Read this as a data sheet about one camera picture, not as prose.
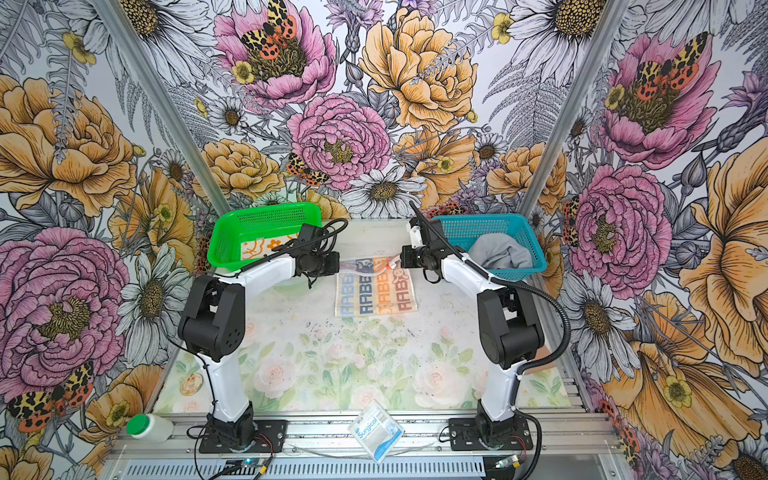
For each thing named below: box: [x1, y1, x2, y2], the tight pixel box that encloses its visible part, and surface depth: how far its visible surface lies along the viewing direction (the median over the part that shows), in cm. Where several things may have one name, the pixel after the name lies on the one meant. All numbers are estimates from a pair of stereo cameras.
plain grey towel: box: [468, 233, 533, 269], surface depth 105 cm
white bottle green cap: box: [126, 413, 175, 443], surface depth 70 cm
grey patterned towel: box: [335, 253, 418, 317], surface depth 102 cm
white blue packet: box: [348, 399, 405, 464], surface depth 76 cm
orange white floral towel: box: [240, 233, 300, 260], surface depth 114 cm
